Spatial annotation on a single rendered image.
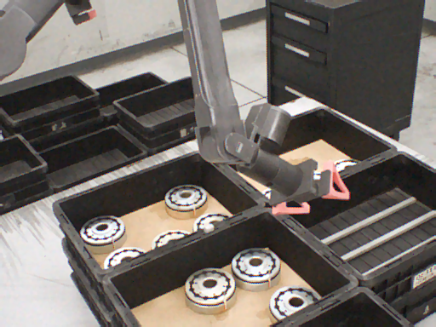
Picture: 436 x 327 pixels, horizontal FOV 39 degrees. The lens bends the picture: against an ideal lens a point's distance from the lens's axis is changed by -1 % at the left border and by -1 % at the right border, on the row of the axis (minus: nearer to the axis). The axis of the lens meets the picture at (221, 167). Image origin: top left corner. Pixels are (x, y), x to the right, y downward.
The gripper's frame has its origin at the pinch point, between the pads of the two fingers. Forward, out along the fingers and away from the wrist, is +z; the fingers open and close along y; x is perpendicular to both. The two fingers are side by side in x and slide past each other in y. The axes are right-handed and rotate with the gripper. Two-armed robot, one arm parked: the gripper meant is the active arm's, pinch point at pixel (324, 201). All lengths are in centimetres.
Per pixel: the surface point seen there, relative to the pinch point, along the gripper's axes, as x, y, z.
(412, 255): 4.5, -4.6, 20.5
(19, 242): -3, 88, -24
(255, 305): 15.3, 21.3, 4.5
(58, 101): -102, 171, 1
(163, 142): -73, 116, 29
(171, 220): -7.0, 46.6, -3.1
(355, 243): -4.2, 13.7, 25.3
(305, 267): 6.2, 15.0, 11.3
